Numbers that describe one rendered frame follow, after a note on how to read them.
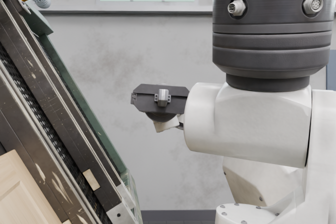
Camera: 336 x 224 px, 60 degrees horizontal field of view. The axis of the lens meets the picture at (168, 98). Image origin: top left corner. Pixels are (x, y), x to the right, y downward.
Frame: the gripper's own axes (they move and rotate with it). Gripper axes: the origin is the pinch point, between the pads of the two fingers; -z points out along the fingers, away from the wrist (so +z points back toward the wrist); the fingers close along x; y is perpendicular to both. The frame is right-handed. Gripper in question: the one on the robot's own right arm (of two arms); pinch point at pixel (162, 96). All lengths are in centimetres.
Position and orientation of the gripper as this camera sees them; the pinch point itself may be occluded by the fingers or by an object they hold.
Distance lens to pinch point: 55.2
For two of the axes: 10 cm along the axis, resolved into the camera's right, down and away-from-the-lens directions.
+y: -0.7, 9.9, -1.2
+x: 10.0, 0.7, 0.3
